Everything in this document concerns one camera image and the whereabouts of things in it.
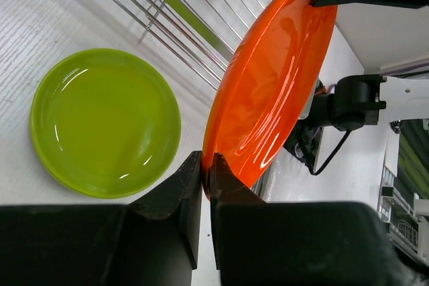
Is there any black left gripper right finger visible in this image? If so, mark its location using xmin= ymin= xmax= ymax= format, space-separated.
xmin=207 ymin=154 xmax=428 ymax=285

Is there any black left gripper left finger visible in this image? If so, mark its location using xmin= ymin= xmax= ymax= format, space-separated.
xmin=1 ymin=151 xmax=202 ymax=285

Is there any orange plate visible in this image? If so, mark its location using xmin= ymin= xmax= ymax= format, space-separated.
xmin=202 ymin=0 xmax=338 ymax=186

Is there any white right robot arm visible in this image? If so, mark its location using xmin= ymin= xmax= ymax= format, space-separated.
xmin=300 ymin=0 xmax=428 ymax=133

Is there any chrome wire dish rack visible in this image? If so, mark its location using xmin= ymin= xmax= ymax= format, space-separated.
xmin=50 ymin=0 xmax=302 ymax=91

